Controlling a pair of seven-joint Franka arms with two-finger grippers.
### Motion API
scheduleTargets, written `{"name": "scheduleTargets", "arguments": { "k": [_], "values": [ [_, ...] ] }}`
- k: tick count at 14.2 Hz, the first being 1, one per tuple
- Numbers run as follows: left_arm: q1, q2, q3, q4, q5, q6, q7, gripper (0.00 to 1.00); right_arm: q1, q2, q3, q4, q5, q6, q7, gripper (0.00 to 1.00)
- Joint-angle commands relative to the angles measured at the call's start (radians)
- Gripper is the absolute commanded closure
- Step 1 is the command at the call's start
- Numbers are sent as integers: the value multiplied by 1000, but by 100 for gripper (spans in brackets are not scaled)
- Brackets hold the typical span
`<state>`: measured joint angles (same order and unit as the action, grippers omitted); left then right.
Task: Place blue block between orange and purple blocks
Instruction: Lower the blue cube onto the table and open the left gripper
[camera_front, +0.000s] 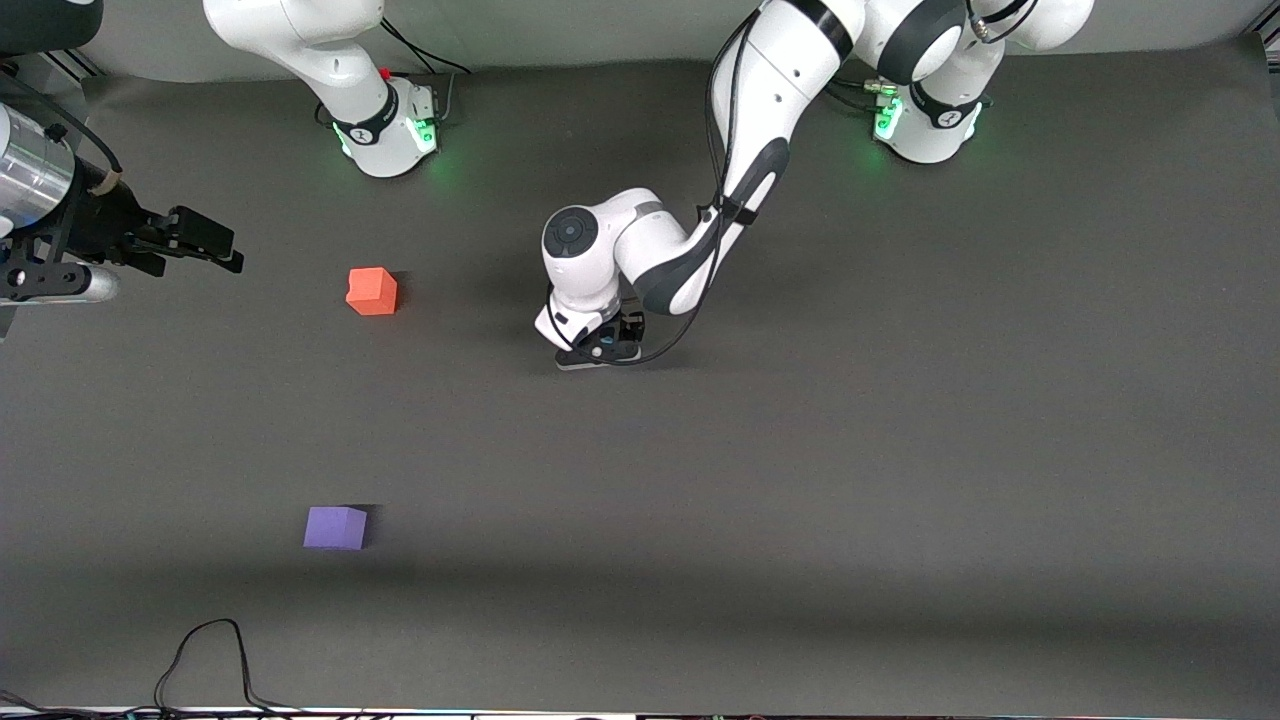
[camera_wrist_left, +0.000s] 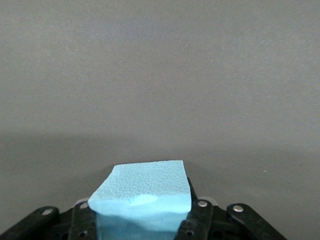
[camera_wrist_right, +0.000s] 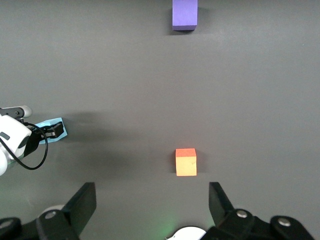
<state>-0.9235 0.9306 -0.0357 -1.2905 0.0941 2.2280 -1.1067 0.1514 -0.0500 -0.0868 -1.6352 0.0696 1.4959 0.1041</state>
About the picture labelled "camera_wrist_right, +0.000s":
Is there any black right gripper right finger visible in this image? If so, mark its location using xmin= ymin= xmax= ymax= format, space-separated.
xmin=199 ymin=181 xmax=272 ymax=240

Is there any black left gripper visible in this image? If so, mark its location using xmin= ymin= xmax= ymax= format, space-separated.
xmin=22 ymin=121 xmax=64 ymax=159

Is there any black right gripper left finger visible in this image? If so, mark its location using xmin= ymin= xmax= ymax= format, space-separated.
xmin=36 ymin=181 xmax=97 ymax=240

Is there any light blue foam block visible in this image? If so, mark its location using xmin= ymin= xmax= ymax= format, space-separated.
xmin=34 ymin=117 xmax=69 ymax=144

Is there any orange foam block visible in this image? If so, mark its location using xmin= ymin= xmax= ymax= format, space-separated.
xmin=174 ymin=148 xmax=198 ymax=177

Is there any purple foam block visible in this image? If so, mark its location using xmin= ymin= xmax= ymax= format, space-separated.
xmin=171 ymin=0 xmax=199 ymax=32

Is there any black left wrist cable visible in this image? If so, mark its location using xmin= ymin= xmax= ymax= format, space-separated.
xmin=0 ymin=123 xmax=49 ymax=171

